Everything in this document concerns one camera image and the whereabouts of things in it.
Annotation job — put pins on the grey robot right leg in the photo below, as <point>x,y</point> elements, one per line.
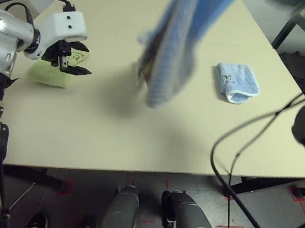
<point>189,218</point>

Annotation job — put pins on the grey robot left leg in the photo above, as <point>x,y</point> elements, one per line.
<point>120,213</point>

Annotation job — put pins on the beige towel with white edging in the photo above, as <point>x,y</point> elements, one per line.
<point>176,53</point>

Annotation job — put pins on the grey robot leg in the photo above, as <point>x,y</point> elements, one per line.
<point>120,213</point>
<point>189,218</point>

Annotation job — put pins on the green folded towel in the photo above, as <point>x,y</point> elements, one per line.
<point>48,76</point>

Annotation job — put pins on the black table foot bar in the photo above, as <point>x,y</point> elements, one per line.
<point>36,176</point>
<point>260,185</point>

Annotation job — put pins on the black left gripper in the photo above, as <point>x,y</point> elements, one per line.
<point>58,52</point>

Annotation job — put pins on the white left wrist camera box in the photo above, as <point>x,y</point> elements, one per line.
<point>66,25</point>

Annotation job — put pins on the red floor tape strip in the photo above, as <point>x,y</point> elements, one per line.
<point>229,227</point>

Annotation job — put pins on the blue folded towel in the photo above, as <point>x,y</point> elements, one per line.
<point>237,80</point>

